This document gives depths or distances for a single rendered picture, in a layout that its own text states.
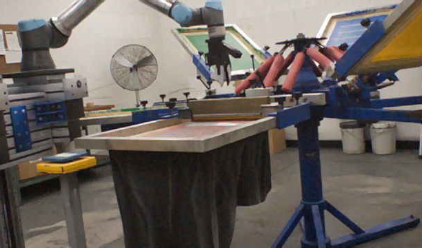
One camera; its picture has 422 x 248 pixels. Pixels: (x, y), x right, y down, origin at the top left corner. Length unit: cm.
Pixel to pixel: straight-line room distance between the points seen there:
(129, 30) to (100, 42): 62
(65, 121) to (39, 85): 19
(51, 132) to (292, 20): 473
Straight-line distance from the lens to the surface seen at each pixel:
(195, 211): 155
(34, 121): 200
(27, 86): 213
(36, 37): 212
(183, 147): 138
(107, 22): 677
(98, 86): 651
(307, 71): 268
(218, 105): 198
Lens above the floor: 119
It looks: 7 degrees down
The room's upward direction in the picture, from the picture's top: 6 degrees counter-clockwise
